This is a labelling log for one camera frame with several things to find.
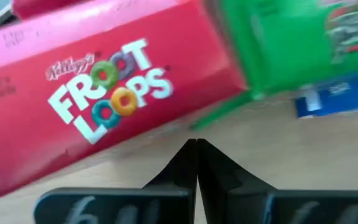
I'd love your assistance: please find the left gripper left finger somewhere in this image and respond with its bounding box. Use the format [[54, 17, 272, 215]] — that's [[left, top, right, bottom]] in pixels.
[[34, 138, 198, 224]]

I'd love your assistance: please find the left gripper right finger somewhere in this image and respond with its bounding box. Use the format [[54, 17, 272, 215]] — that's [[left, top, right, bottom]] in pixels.
[[197, 138, 358, 224]]

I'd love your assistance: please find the blue Frosted Flakes cereal box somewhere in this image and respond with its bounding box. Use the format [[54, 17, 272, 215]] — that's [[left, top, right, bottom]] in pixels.
[[295, 70, 358, 119]]

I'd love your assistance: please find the green Apple Jacks cereal box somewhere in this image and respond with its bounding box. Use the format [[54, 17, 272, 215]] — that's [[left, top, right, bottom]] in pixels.
[[194, 0, 358, 130]]

